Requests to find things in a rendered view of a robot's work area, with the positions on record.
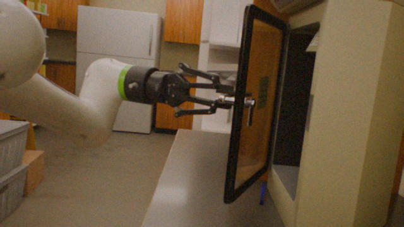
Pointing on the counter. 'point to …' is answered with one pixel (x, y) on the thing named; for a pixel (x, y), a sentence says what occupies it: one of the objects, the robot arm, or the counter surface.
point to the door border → (241, 99)
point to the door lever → (226, 98)
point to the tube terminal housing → (348, 115)
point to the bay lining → (294, 101)
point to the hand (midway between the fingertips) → (232, 98)
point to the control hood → (293, 6)
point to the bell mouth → (314, 44)
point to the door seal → (244, 99)
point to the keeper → (308, 112)
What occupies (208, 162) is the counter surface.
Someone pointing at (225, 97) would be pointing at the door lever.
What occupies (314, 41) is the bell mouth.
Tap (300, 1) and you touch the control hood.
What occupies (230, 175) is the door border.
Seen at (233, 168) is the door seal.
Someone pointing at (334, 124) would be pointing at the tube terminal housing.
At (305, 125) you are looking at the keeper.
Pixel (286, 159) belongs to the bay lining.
